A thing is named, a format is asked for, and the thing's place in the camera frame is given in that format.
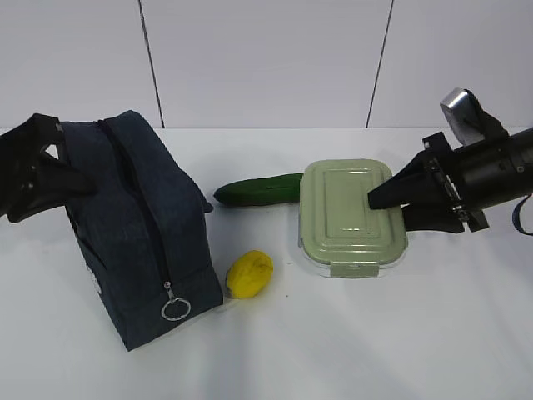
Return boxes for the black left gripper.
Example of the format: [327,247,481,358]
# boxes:
[1,113,97,223]

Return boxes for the dark blue fabric bag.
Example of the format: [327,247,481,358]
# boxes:
[60,110,223,350]

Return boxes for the silver zipper pull ring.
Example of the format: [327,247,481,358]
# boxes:
[161,282,192,323]

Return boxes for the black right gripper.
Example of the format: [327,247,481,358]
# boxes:
[368,128,532,233]

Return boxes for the yellow lemon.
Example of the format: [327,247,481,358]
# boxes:
[226,250,274,299]

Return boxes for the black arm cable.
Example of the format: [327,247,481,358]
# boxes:
[511,193,533,238]

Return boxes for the green lidded glass container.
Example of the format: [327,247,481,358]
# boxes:
[298,159,408,279]

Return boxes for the green cucumber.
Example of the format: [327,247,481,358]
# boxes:
[213,173,303,208]

